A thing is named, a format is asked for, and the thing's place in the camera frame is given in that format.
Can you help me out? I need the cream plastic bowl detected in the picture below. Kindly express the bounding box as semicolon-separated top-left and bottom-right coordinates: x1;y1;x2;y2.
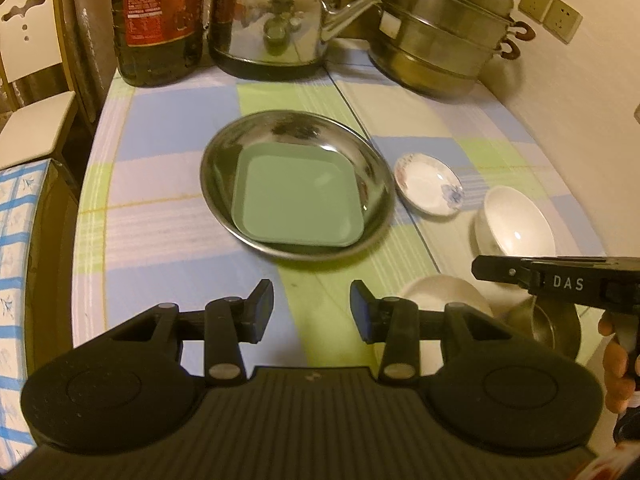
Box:
396;274;494;376

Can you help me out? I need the stainless steel bowl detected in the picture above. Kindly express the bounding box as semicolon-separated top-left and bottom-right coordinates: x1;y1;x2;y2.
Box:
506;297;582;360

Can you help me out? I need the white floral ceramic bowl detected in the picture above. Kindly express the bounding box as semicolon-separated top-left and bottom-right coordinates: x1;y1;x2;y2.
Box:
474;185;556;257

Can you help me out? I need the small floral saucer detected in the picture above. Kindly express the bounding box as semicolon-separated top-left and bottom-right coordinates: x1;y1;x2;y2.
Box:
394;153;464;218

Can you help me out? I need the green square plastic plate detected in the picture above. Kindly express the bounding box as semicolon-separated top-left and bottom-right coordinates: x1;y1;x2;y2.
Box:
231;142;364;247

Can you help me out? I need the steel oval plate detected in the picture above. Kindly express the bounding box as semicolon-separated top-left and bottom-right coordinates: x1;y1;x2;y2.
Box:
200;110;395;262

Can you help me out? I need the right human hand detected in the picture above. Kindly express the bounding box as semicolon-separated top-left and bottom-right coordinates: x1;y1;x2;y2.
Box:
598;312;636;414

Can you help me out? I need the plaid tablecloth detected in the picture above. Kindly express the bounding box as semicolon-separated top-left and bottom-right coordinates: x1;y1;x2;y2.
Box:
72;40;603;366

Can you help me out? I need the blue white patterned cloth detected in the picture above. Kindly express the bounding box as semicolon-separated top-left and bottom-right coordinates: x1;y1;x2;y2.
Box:
0;160;49;472

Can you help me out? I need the stainless steel steamer pot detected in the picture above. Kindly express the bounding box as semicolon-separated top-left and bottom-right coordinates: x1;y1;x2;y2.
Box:
369;0;536;100

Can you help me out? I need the stainless steel kettle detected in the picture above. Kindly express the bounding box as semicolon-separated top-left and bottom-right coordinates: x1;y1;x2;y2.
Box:
207;0;380;81

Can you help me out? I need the white wooden chair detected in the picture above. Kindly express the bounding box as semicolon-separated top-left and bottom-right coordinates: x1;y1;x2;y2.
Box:
1;0;80;169

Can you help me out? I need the cooking oil bottle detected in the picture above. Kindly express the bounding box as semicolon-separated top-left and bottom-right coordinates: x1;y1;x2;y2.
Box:
112;0;203;87

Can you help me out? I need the wall socket pair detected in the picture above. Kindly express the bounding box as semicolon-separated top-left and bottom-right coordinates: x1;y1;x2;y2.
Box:
518;0;582;44

